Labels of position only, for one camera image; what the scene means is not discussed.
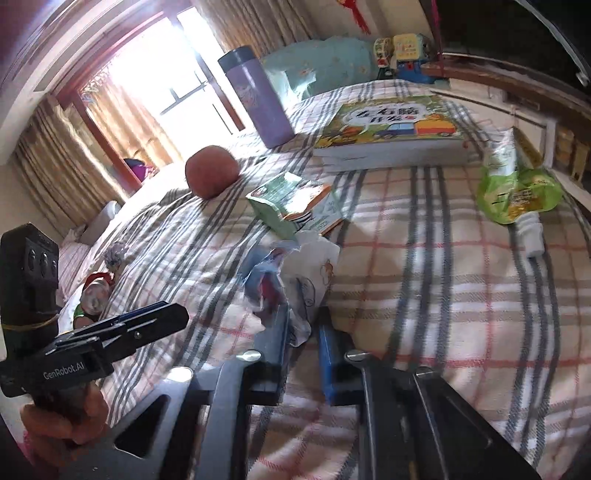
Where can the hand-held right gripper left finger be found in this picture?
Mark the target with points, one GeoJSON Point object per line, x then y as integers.
{"type": "Point", "coordinates": [281, 334]}

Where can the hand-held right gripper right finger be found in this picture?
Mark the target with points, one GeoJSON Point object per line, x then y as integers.
{"type": "Point", "coordinates": [330, 364]}

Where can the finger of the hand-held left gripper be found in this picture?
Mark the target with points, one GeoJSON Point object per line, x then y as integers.
{"type": "Point", "coordinates": [147, 325]}

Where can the white wrapper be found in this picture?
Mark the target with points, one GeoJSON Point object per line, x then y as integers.
{"type": "Point", "coordinates": [309, 277]}

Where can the person's left hand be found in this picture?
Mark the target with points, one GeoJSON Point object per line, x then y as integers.
{"type": "Point", "coordinates": [64, 427]}

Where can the red and green toy figure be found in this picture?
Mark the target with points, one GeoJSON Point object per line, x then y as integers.
{"type": "Point", "coordinates": [94, 295]}

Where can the grey fluffy toy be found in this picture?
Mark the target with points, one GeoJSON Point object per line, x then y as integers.
{"type": "Point", "coordinates": [115, 256]}

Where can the white bed pillow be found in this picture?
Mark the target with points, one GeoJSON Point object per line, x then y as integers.
{"type": "Point", "coordinates": [99, 221]}

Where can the beige patterned curtain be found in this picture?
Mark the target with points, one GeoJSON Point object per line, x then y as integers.
{"type": "Point", "coordinates": [60, 175]}
{"type": "Point", "coordinates": [258, 23]}

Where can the plaid blanket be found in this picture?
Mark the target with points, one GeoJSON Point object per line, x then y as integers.
{"type": "Point", "coordinates": [438, 300]}

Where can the green drink carton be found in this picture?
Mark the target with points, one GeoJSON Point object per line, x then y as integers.
{"type": "Point", "coordinates": [277, 198]}

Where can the purple cloth item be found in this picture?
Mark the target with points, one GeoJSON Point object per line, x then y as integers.
{"type": "Point", "coordinates": [136, 170]}

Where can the reddish round fruit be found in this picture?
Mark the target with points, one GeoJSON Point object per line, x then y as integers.
{"type": "Point", "coordinates": [212, 170]}

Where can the purple thermos bottle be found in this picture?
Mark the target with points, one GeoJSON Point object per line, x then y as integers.
{"type": "Point", "coordinates": [258, 101]}

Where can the colourful children's book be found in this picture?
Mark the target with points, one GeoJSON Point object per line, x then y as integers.
{"type": "Point", "coordinates": [392, 120]}

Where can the green spout pouch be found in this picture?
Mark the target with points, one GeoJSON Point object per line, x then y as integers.
{"type": "Point", "coordinates": [512, 194]}

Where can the light blue pillow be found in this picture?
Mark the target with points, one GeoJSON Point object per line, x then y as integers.
{"type": "Point", "coordinates": [332, 64]}

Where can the white television cabinet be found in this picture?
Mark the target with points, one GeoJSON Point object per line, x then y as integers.
{"type": "Point", "coordinates": [531, 97]}

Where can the black flat television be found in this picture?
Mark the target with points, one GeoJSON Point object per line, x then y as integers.
{"type": "Point", "coordinates": [498, 27]}

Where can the window with wooden frame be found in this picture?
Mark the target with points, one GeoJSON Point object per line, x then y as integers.
{"type": "Point", "coordinates": [152, 78]}

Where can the red knot wall ornament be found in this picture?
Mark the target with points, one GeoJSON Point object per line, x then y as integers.
{"type": "Point", "coordinates": [358, 16]}

